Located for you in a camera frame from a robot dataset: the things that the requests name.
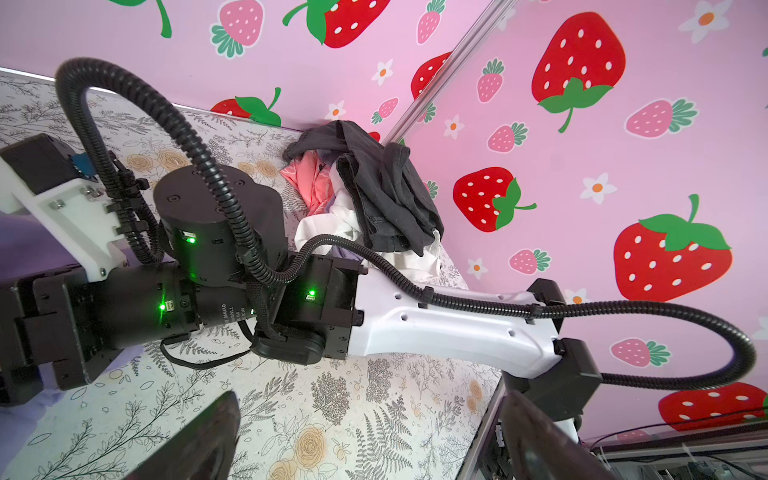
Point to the pink cloth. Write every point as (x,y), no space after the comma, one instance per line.
(310,176)

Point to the right corner aluminium post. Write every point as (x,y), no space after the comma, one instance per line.
(486,24)

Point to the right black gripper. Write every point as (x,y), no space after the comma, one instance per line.
(65,335)

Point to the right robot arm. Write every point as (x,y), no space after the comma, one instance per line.
(334,307)

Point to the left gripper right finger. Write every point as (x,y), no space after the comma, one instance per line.
(538,449)

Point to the purple cloth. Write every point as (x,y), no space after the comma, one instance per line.
(27,249)

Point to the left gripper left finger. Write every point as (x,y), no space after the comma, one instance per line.
(204,449)

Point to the dark grey cloth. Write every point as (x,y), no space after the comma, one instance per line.
(393,207)

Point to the white cloth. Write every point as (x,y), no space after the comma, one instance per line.
(341,220)

